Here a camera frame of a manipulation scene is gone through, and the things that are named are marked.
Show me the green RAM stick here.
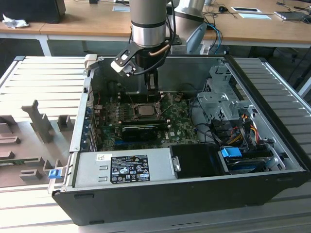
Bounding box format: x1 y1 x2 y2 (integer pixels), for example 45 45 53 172
0 157 41 168

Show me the yellow wire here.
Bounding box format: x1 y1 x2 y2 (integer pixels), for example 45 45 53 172
249 125 259 144

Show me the hard disk drive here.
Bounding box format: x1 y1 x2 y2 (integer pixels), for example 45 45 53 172
225 155 270 174

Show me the black plastic shroud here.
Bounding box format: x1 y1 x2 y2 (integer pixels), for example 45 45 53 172
169 143 230 180

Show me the black printed label sticker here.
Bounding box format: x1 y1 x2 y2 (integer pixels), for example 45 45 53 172
110 154 151 184

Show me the black graphics card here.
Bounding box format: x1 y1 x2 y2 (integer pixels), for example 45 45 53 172
121 125 158 142

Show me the silver shroud latch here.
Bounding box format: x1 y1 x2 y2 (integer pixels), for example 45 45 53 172
171 156 182 172

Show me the thin metal locking lever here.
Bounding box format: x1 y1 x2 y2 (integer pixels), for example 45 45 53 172
126 91 137 108

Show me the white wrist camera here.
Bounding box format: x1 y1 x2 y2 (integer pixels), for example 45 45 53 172
110 43 137 78

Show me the pale paper sheet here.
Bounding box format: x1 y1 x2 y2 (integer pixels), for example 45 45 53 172
238 13 273 20

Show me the black box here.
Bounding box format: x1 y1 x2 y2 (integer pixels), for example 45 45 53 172
0 0 67 24

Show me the crumpled white paper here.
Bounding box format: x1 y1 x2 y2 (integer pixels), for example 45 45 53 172
1 13 30 30

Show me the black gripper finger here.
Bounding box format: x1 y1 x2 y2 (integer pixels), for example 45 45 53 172
144 69 159 102

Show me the grey parts rack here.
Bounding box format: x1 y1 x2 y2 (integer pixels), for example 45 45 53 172
0 99 75 189

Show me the green motherboard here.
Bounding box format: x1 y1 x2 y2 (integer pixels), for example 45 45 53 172
93 93 202 152

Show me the grey laptop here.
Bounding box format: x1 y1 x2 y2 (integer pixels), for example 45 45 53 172
274 10 309 22

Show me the CPU socket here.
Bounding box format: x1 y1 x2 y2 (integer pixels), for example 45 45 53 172
131 103 163 121

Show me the blue disk carrier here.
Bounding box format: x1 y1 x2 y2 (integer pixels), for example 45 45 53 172
220 147 242 160

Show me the wooden desk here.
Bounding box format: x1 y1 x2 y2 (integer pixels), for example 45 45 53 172
201 0 311 49
0 0 133 58

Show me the grey power supply unit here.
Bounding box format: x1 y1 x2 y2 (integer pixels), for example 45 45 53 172
72 148 176 189

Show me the metal drive cage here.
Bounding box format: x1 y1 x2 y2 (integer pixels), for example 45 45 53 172
196 65 259 123

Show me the copper coloured hose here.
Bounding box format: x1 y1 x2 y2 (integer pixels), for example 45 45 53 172
148 44 169 58

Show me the black open PC case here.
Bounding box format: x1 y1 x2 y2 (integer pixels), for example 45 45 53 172
52 54 311 226

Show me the metal socket cover frame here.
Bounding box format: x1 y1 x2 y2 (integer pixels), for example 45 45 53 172
156 93 174 115

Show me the black RAM slot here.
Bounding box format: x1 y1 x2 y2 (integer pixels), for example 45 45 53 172
121 123 171 130
122 117 170 124

